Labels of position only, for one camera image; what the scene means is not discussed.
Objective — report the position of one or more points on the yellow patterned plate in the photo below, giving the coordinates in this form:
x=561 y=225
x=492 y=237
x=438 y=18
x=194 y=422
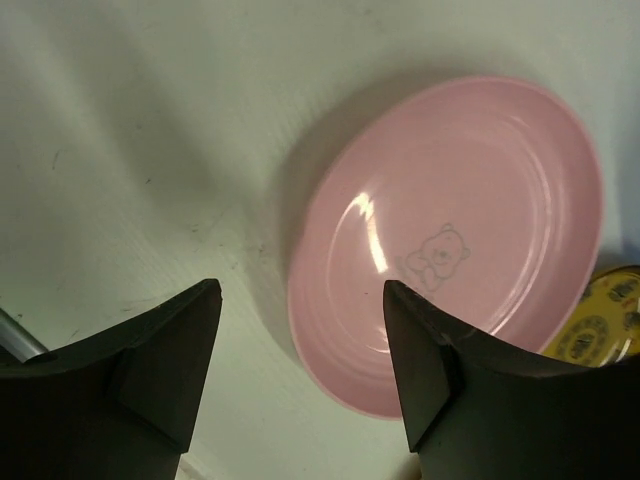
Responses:
x=604 y=327

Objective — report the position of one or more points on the pink plastic plate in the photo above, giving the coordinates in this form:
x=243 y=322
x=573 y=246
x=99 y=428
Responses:
x=483 y=194

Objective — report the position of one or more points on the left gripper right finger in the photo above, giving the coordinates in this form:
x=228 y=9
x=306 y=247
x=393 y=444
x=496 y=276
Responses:
x=476 y=407

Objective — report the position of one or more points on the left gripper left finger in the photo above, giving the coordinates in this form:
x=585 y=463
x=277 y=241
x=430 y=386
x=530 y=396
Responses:
x=120 y=404

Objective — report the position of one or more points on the left aluminium rail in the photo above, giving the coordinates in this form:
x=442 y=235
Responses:
x=17 y=341

